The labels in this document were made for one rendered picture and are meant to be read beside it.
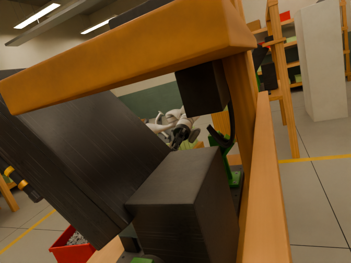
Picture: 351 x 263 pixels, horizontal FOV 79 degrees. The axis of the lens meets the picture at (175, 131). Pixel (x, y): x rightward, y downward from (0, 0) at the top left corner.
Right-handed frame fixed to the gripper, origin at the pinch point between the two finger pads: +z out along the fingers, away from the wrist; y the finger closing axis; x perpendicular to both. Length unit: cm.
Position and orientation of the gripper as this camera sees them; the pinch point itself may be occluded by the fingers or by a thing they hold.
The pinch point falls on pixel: (173, 150)
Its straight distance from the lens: 87.6
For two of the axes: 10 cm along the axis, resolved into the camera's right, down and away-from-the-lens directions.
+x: 8.9, 4.6, 0.3
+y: 3.7, -6.8, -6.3
